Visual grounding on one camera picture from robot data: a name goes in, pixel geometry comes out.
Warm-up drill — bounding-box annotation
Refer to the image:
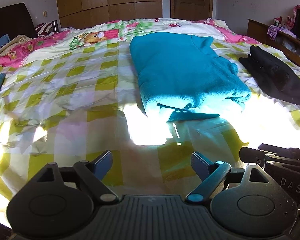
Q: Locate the black folded garment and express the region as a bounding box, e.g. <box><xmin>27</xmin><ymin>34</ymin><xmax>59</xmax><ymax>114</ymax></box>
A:
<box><xmin>239</xmin><ymin>45</ymin><xmax>300</xmax><ymax>106</ymax></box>

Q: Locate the teal fleece zip pullover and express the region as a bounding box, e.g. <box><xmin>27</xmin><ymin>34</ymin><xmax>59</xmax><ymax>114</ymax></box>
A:
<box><xmin>129</xmin><ymin>32</ymin><xmax>251</xmax><ymax>122</ymax></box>

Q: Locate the red white striped pillow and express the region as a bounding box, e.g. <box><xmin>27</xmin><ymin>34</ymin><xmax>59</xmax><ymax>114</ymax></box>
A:
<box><xmin>35</xmin><ymin>20</ymin><xmax>59</xmax><ymax>37</ymax></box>

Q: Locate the dark wooden headboard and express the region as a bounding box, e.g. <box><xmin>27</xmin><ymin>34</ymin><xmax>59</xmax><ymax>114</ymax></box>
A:
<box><xmin>0</xmin><ymin>3</ymin><xmax>38</xmax><ymax>40</ymax></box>

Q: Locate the wooden wardrobe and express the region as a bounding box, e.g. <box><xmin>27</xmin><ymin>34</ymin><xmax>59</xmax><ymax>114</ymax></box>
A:
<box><xmin>57</xmin><ymin>0</ymin><xmax>162</xmax><ymax>29</ymax></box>

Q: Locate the purple patterned cloth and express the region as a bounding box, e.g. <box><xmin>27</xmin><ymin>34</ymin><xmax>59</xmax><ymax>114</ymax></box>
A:
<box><xmin>267</xmin><ymin>25</ymin><xmax>285</xmax><ymax>40</ymax></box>

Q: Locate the wooden side cabinet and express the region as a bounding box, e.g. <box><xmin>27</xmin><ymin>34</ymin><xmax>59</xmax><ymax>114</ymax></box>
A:
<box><xmin>247</xmin><ymin>19</ymin><xmax>300</xmax><ymax>67</ymax></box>

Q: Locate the checkered floral bed quilt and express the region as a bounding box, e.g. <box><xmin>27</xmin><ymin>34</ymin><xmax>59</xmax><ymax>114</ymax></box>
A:
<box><xmin>0</xmin><ymin>18</ymin><xmax>300</xmax><ymax>225</ymax></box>

